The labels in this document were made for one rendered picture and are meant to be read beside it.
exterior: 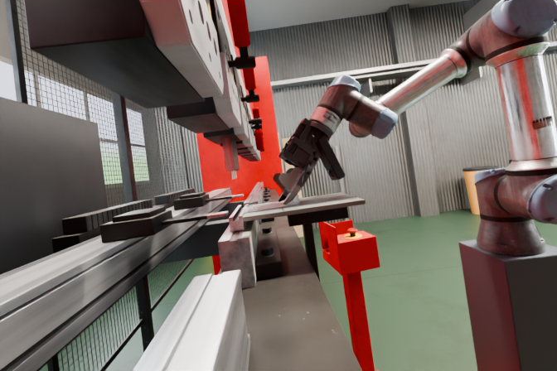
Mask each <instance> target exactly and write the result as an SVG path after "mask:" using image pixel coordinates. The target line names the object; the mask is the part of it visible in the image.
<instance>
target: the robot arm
mask: <svg viewBox="0 0 557 371"><path fill-rule="evenodd" d="M556 22H557V2H556V0H501V1H500V2H498V3H497V4H496V5H495V6H494V8H493V9H492V10H490V11H489V12H488V13H487V14H485V15H484V16H483V17H482V18H481V19H479V20H478V21H477V22H476V23H474V24H473V25H472V26H471V27H470V28H469V29H468V30H467V31H466V32H465V33H464V34H463V35H462V36H460V37H459V38H458V39H457V40H456V41H455V42H454V43H453V44H452V45H451V46H450V47H448V48H447V49H445V50H444V51H442V53H441V55H440V57H439V58H438V59H437V60H435V61H434V62H432V63H431V64H429V65H427V66H426V67H424V68H423V69H422V70H421V71H419V72H418V73H416V74H415V75H413V76H411V77H410V78H408V79H407V80H406V81H404V82H403V83H402V84H400V85H398V86H397V87H395V88H394V89H392V90H391V91H390V92H388V93H387V94H385V95H384V96H382V97H381V98H379V99H377V100H376V101H375V102H374V101H373V100H371V99H368V98H367V97H365V96H364V95H362V94H360V89H361V86H360V84H359V82H358V81H356V80H355V79H354V78H353V77H351V76H350V75H338V76H337V77H336V78H335V79H334V80H333V81H332V83H331V84H330V86H329V87H328V88H327V91H326V93H325V94H324V95H323V97H322V99H321V101H320V102H319V104H318V106H317V107H316V108H315V110H314V112H313V113H312V115H311V117H310V119H309V120H307V119H306V118H305V119H304V120H302V121H301V122H300V124H299V125H298V127H297V128H296V130H295V132H294V133H293V135H292V136H291V137H290V139H289V140H288V141H287V142H286V143H285V146H284V148H283V150H282V151H281V152H280V154H279V155H278V157H280V158H281V159H283V160H284V161H285V162H287V163H288V164H289V165H290V166H291V165H292V166H294V167H295V168H289V169H288V170H287V171H286V173H276V174H275V175H274V181H275V182H276V183H277V185H278V186H279V187H280V188H281V189H282V190H283V192H282V194H281V196H280V197H279V199H278V201H279V202H281V201H282V200H285V201H284V203H283V204H284V205H286V204H287V203H289V202H291V201H292V200H293V199H294V198H295V196H296V195H297V194H298V192H299V191H300V190H301V189H302V187H303V186H304V184H305V183H306V181H307V180H308V177H309V176H310V175H311V173H312V171H313V168H314V167H315V165H317V162H318V160H319V157H320V159H321V161H322V164H323V165H324V167H325V168H326V170H327V173H328V175H329V176H330V178H331V180H333V181H334V180H340V179H341V178H343V177H344V176H345V175H346V174H345V172H344V171H343V169H342V167H341V165H340V163H339V161H338V160H337V157H336V155H335V153H334V151H333V150H332V148H331V146H330V144H329V142H328V141H329V140H330V138H331V137H332V135H333V134H334V133H335V131H336V130H337V128H338V126H339V125H340V123H341V121H342V119H345V120H346V121H348V122H349V124H348V129H349V132H350V134H351V135H352V136H354V137H360V138H363V137H367V136H369V135H370V134H371V135H372V136H373V137H378V138H379V139H384V138H386V137H387V136H388V135H389V134H390V132H391V131H392V130H393V128H394V126H395V125H396V123H397V120H398V115H400V114H401V113H403V112H404V111H405V110H407V109H408V108H410V107H412V106H413V105H415V104H416V103H418V102H419V101H420V100H422V99H424V98H425V97H427V96H428V95H430V94H431V93H433V92H434V91H435V90H437V89H439V88H440V87H442V86H443V85H445V84H446V83H447V82H449V81H450V80H452V79H454V78H462V77H463V76H464V75H466V74H468V73H469V72H471V71H473V70H475V69H477V68H479V67H481V66H483V65H489V66H491V67H492V68H494V69H495V71H496V80H497V84H498V89H499V94H500V99H501V106H502V112H503V116H504V121H505V125H506V134H507V139H508V143H509V148H510V153H511V164H510V165H509V166H508V167H505V168H499V169H493V170H487V171H479V172H477V173H476V174H475V176H474V177H475V183H474V185H475V186H476V191H477V201H478V207H479V213H480V218H481V222H480V225H479V229H478V234H477V246H478V247H479V248H481V249H483V250H485V251H488V252H491V253H498V254H504V255H512V256H531V255H538V254H542V253H544V252H546V245H545V241H544V239H543V238H542V237H541V234H540V232H539V230H538V229H537V227H536V226H535V223H534V221H533V220H535V221H538V222H541V223H544V224H557V132H556V127H555V120H554V115H553V110H552V106H551V101H550V93H549V89H548V84H547V79H546V75H545V67H544V62H543V58H542V55H543V53H544V51H545V50H546V49H547V48H548V47H549V45H550V41H549V36H548V31H550V30H551V29H552V28H553V26H554V25H555V23H556Z"/></svg>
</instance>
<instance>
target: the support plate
mask: <svg viewBox="0 0 557 371"><path fill-rule="evenodd" d="M299 201H300V205H292V206H287V207H283V209H284V211H282V208H277V209H271V210H262V211H257V212H252V213H247V214H244V216H243V222H246V221H252V220H258V219H269V218H274V217H280V216H286V215H292V214H303V213H309V212H314V211H320V210H331V209H337V208H343V207H349V206H354V205H365V204H366V200H363V199H361V198H358V197H355V196H352V195H348V194H345V193H341V192H340V193H334V194H328V195H317V196H311V197H305V198H299ZM278 202H279V201H276V202H270V203H263V204H257V205H266V204H272V203H278ZM257 205H249V206H248V207H252V206H257Z"/></svg>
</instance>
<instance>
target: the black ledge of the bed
mask: <svg viewBox="0 0 557 371"><path fill-rule="evenodd" d="M265 227H271V229H276V231H277V236H278V245H279V251H280V256H281V261H282V267H283V275H282V276H279V277H269V278H264V279H257V277H256V286H255V287H249V288H244V289H242V293H243V300H244V306H245V318H246V325H247V331H248V334H249V337H250V350H249V367H248V371H362V369H361V366H360V365H359V363H358V361H357V359H356V356H355V354H354V352H353V350H352V348H351V346H350V344H349V342H348V340H347V337H346V335H345V333H344V331H343V329H342V327H341V325H340V323H339V320H338V319H337V316H336V314H335V312H334V310H333V309H332V306H331V304H330V301H329V300H328V298H327V295H326V293H325V291H324V290H323V288H322V284H321V283H320V281H319V279H318V277H317V274H316V273H315V271H314V269H313V267H312V264H311V262H310V260H309V258H308V256H307V254H306V252H305V250H304V247H303V245H302V243H301V241H300V239H299V237H298V235H297V233H296V231H295V228H294V227H293V226H291V227H289V225H288V218H287V215H286V216H280V217H274V221H270V222H264V223H262V221H261V224H259V231H260V230H262V228H265Z"/></svg>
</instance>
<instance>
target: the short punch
mask: <svg viewBox="0 0 557 371"><path fill-rule="evenodd" d="M222 144H223V150H224V157H225V169H226V170H227V171H230V175H231V180H234V179H236V178H237V174H236V171H238V170H239V169H240V167H239V160H238V154H237V147H236V141H235V140H233V139H232V138H231V137H226V138H222Z"/></svg>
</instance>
